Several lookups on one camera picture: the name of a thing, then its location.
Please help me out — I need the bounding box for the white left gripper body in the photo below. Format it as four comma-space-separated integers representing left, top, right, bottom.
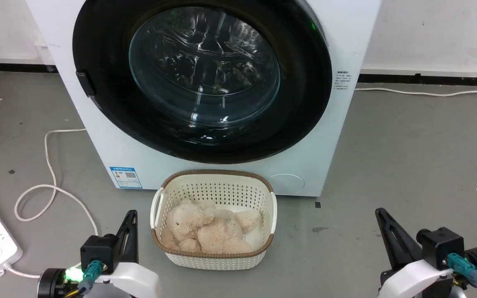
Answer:
37, 262, 161, 298

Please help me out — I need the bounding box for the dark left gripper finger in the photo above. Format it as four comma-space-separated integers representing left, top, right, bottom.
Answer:
125, 210, 139, 264
115, 210, 133, 250

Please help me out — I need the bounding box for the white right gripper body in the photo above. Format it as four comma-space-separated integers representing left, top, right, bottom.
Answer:
378, 247, 477, 298

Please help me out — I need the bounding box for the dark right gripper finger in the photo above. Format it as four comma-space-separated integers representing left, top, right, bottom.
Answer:
375, 208, 409, 270
379, 209, 424, 264

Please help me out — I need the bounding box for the white front-load washing machine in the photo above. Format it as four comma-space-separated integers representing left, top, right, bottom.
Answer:
25, 0, 382, 197

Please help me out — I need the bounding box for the round black glass washer door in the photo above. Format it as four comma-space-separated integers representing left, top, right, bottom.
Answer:
72, 0, 333, 164

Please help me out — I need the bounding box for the blue energy label sticker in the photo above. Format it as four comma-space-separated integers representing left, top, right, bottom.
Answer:
109, 166, 143, 190

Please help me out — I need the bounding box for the beige plush teddy bear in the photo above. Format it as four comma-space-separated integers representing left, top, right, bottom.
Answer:
161, 199, 263, 254

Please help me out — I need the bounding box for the cream perforated laundry basket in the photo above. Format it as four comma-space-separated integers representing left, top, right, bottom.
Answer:
150, 169, 278, 271

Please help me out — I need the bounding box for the round white filter cover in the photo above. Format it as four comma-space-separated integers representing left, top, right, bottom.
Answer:
267, 173, 306, 194

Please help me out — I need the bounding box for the small printed text sticker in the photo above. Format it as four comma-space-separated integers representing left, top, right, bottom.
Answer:
333, 70, 353, 91

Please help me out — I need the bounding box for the teal left connector cable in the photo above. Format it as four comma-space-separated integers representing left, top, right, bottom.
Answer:
72, 260, 103, 297

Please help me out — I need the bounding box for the teal connector cable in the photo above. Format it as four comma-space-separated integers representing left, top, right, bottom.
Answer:
446, 253, 477, 298
72, 260, 103, 297

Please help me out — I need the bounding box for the teal right connector cable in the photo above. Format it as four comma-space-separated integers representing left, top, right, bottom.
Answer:
446, 253, 477, 298

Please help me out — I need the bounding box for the white looped power cord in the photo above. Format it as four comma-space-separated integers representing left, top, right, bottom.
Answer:
5, 128, 99, 279

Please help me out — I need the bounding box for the thin white floor cable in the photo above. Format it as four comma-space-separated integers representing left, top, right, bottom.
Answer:
354, 81, 477, 98

